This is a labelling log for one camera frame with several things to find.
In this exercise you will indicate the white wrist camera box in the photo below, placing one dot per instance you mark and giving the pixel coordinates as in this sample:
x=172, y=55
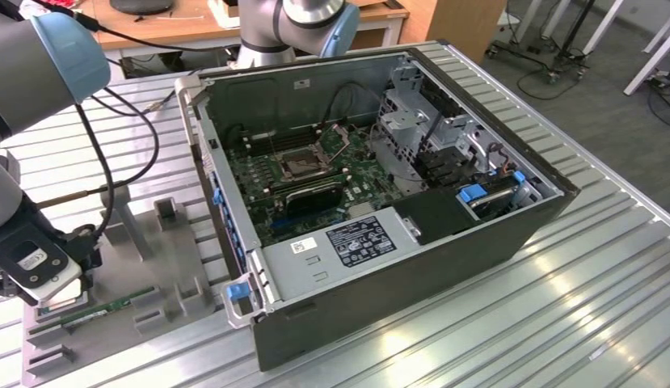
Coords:
x=54, y=285

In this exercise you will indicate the silver square CPU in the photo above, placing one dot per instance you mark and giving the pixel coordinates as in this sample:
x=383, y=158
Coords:
x=64, y=302

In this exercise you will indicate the silver power supply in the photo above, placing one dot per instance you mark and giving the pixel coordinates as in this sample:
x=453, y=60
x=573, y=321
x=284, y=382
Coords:
x=312, y=266

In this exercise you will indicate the green motherboard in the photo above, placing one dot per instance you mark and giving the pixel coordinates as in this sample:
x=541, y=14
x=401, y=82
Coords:
x=362, y=178

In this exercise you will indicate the wheeled black stand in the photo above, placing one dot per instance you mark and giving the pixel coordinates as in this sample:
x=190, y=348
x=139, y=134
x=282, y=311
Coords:
x=569, y=52

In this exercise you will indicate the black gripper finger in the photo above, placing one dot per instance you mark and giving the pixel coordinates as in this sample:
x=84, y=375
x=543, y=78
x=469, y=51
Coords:
x=86, y=283
x=3, y=287

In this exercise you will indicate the grey parts rack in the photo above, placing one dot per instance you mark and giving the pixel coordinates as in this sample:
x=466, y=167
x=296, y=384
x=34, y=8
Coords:
x=151, y=283

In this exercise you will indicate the green RAM stick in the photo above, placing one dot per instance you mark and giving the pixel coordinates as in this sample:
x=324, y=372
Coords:
x=114, y=305

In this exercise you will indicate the white table frame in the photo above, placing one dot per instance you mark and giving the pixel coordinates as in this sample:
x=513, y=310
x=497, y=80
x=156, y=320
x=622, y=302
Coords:
x=645, y=60

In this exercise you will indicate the wooden cabinet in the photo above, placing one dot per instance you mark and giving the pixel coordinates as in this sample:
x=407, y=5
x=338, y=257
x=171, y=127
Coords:
x=463, y=24

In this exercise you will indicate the small blue clip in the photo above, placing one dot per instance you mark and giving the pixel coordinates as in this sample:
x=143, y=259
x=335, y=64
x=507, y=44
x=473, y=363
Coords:
x=518, y=177

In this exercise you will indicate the black RAM slot bank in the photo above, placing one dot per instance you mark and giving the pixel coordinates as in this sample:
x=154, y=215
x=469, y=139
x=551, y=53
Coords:
x=283, y=139
x=280, y=186

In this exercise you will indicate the blue case latch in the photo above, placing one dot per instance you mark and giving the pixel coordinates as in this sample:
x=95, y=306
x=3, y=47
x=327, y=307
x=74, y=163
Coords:
x=236, y=292

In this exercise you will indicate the silver drive cage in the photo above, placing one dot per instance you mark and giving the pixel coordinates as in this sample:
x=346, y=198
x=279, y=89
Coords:
x=402, y=125

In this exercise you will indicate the open black PC case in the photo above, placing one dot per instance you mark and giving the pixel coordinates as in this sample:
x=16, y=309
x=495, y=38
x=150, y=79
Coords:
x=421, y=283

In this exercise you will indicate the thin metal locking lever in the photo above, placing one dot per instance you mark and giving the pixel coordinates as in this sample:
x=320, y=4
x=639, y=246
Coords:
x=344, y=146
x=272, y=145

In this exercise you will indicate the blue side clip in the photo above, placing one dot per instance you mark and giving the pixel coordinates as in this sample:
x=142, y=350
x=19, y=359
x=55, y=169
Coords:
x=216, y=196

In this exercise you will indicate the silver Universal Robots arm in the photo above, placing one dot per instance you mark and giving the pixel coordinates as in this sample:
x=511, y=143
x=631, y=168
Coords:
x=32, y=60

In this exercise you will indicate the CPU socket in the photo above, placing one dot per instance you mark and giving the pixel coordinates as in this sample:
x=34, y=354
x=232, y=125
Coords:
x=302, y=165

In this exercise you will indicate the black camera bracket with label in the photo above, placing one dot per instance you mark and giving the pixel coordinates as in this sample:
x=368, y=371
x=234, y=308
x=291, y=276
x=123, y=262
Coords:
x=22, y=258

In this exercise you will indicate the wooden desk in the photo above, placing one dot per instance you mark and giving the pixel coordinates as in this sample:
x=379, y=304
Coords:
x=194, y=24

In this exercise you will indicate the hard disk in blue carrier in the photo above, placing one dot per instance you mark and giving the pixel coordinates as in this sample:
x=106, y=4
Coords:
x=471, y=193

